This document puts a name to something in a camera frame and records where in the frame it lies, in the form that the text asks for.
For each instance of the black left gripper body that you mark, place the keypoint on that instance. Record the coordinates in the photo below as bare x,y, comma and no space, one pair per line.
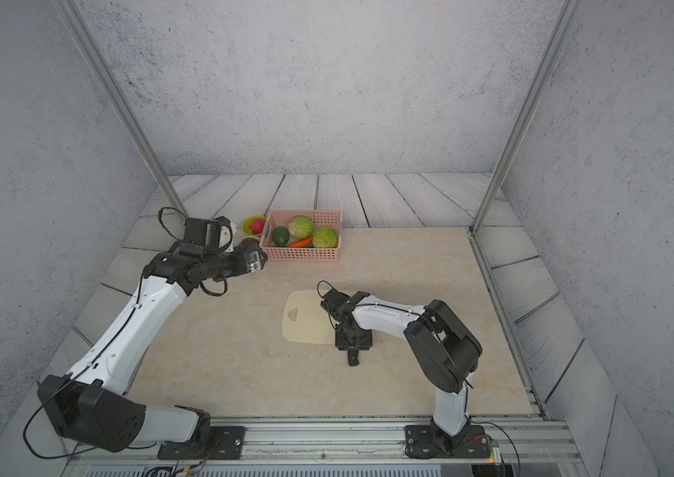
225,264

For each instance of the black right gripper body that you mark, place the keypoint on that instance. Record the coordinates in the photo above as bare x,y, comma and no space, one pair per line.
344,341

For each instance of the black handled kitchen knife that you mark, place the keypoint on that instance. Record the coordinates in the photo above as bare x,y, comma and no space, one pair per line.
353,355

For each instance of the cream plastic cutting board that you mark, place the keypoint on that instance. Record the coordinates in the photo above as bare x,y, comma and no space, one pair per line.
304,321

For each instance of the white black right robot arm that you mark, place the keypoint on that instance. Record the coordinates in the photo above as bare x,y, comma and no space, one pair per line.
446,350

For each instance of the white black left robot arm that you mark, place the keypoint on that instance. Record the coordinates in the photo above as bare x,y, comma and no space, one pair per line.
89,404

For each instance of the yellow green bowl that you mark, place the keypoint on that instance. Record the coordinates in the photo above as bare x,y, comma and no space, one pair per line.
247,224

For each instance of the red apple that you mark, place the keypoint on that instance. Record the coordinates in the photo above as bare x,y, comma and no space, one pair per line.
257,226

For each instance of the dark green avocado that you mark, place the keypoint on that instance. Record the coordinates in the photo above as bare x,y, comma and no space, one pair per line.
280,237

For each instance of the pink plastic basket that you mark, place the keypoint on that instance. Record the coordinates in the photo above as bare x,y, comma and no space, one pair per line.
321,218

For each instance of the orange carrot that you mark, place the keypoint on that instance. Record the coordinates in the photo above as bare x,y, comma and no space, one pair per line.
305,243

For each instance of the green cabbage left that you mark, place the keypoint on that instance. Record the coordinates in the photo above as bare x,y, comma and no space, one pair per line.
301,227

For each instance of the green cabbage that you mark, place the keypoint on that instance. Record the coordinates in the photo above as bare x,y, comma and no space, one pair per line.
325,237
301,227

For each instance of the green cabbage right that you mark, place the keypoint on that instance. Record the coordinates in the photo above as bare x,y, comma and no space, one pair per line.
325,237

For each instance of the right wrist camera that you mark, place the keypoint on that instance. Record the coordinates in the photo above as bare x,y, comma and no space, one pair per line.
337,304

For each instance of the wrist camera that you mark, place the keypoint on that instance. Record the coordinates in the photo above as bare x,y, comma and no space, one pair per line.
214,233
337,304

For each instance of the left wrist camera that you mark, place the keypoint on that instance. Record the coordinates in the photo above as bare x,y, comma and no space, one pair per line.
214,233

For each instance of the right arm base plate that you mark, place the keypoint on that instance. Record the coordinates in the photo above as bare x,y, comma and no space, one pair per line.
428,441

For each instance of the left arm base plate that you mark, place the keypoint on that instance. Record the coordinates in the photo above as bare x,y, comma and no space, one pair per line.
226,442

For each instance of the aluminium mounting rail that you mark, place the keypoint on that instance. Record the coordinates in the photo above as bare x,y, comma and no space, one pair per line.
522,446

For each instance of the left aluminium frame post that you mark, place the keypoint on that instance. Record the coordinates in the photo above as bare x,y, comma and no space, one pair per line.
82,37

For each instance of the aluminium frame post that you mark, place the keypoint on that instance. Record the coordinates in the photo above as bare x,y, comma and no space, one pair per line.
540,81
82,37

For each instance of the right aluminium frame post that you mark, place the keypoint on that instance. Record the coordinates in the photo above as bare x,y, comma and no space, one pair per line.
540,81

